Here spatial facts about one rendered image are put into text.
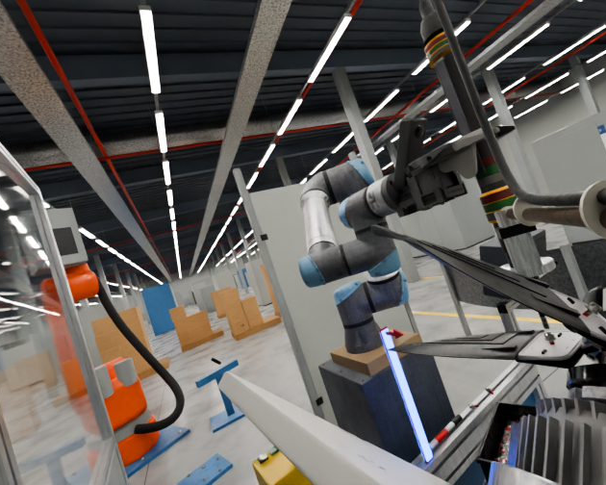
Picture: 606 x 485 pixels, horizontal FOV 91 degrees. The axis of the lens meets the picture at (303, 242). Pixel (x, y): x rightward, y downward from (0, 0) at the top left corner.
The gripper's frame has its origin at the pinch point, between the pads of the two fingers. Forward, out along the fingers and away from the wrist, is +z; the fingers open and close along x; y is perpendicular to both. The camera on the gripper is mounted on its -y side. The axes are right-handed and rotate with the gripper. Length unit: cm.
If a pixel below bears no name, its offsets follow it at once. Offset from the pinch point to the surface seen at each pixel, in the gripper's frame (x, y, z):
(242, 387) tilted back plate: 43.5, 14.3, 2.1
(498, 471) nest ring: 20.5, 36.3, -2.3
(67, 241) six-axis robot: 95, -90, -369
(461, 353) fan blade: 5.5, 31.9, -13.9
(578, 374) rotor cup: 7.7, 31.3, 2.2
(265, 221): -46, -26, -182
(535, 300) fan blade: 14.0, 20.1, 3.8
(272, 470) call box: 35, 43, -38
